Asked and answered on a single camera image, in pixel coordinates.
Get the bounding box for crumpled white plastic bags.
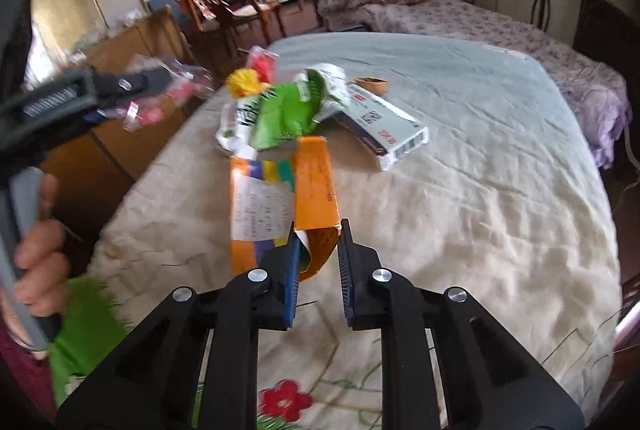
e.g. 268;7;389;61
65;8;146;61

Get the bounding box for yellow crumpled wrapper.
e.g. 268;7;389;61
225;68;266;100

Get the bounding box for person's left hand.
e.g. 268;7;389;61
10;173;72;347

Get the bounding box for person's left forearm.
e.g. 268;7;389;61
0;305;58;426

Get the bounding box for purple floral bedsheet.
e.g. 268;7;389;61
360;0;629;168

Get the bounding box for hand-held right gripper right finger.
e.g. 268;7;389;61
336;219;586;430

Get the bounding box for white green food bag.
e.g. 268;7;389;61
215;65;351;159

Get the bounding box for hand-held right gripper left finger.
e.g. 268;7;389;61
55;221;303;430

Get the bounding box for orange cardboard box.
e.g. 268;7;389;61
229;136;344;283

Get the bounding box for wooden armchair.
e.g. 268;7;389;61
200;0;287;56

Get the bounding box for white barcode box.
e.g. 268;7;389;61
330;83;431;172

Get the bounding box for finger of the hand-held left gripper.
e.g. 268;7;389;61
82;88;166;123
92;66;173;95

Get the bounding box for wooden cabinet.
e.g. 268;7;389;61
40;5;201;231

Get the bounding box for black metal coat rack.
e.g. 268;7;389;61
531;0;554;31

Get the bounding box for carved back wooden chair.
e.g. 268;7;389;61
184;0;226;47

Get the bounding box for clear red plastic wrapper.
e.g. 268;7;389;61
124;55;217;132

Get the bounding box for plastic bag with red item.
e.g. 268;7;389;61
245;46;280;84

